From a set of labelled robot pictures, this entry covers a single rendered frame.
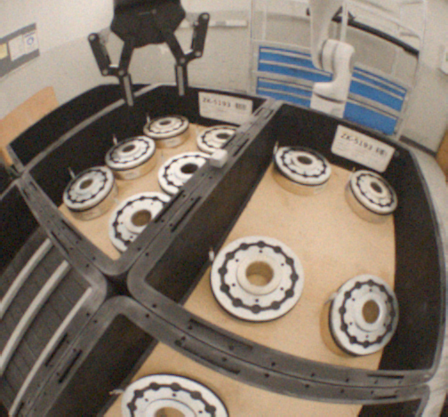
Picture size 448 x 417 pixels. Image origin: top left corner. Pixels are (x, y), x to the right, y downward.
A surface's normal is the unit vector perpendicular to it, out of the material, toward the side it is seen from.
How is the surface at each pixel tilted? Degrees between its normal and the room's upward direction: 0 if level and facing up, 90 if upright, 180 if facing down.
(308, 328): 0
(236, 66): 90
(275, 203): 0
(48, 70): 90
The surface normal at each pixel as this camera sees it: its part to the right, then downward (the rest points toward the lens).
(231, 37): -0.35, 0.67
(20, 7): 0.94, 0.25
